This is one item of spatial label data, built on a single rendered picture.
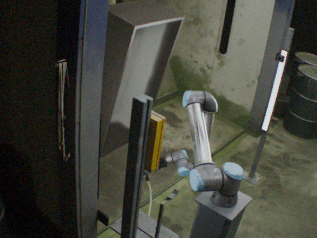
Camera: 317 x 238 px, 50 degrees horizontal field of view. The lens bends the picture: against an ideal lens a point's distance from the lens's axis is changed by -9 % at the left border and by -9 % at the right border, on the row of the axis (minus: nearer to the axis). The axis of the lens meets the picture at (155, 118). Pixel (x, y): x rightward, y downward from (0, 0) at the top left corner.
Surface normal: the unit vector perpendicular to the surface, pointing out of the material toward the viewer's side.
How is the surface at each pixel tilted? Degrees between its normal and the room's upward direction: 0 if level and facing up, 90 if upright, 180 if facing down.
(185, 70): 90
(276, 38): 90
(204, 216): 90
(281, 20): 90
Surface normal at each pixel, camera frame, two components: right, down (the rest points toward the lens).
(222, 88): -0.64, 0.31
